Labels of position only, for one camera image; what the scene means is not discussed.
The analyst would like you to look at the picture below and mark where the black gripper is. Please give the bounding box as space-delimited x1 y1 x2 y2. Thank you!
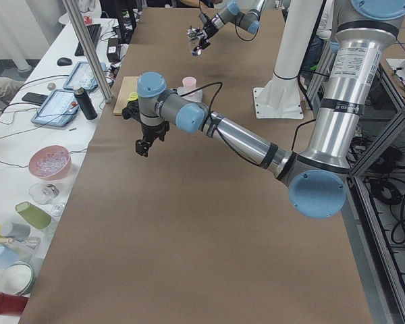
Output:
135 121 169 157
192 13 221 55

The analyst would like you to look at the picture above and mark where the glass sauce bottle steel spout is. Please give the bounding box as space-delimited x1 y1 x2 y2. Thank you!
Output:
187 26 202 57

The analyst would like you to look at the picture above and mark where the pink plastic cup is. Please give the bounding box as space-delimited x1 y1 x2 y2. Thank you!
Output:
182 76 196 96

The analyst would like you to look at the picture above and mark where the green plastic cup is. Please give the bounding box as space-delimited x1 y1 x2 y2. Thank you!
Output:
15 201 51 230

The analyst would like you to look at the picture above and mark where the grey plastic cup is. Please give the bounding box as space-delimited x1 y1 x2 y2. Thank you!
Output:
0 222 31 242

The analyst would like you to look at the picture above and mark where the light blue cup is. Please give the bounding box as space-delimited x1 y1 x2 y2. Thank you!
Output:
0 245 20 269

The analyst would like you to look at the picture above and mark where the lemon slice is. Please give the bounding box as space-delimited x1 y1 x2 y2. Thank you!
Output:
128 92 138 101

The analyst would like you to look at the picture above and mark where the wooden cutting board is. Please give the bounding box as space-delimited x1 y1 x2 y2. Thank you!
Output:
113 76 138 116

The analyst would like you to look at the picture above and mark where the black water bottle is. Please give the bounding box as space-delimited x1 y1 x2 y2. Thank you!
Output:
73 85 97 120

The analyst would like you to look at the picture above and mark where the black power adapter box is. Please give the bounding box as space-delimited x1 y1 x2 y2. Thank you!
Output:
107 37 121 63

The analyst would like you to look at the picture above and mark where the upper teach pendant tablet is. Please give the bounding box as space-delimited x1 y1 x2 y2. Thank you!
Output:
63 61 97 92

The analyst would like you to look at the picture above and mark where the teach pendant tablet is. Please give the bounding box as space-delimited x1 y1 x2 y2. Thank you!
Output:
31 89 79 128
63 61 97 92

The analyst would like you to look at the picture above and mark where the lower teach pendant tablet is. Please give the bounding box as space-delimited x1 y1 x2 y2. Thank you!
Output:
31 89 79 128

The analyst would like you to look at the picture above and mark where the pink bowl with ice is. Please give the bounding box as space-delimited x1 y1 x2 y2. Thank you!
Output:
28 145 72 180

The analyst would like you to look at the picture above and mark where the black keyboard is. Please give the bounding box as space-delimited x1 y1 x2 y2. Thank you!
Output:
74 23 103 57

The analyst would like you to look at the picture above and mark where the black computer mouse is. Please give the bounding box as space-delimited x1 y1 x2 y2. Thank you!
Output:
57 57 73 67

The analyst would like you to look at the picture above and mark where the black smartphone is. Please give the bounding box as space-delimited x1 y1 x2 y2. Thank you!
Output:
22 92 48 105

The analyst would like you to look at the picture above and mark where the wine glass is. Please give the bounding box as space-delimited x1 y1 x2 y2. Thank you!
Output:
28 183 65 217

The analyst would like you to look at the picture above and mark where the white green bowl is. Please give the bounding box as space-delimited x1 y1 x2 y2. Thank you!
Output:
0 262 35 296

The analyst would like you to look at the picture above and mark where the red cylinder container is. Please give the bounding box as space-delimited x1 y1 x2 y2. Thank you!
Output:
0 292 29 316

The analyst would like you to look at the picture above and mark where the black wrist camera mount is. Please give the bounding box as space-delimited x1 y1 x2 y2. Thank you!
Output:
121 101 140 122

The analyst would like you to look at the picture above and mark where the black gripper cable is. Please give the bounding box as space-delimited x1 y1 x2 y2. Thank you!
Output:
184 81 223 117

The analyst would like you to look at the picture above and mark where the white camera pillar base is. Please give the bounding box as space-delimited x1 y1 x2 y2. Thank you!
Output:
254 0 325 119

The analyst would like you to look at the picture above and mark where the aluminium frame post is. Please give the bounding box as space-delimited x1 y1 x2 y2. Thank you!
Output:
62 0 113 103

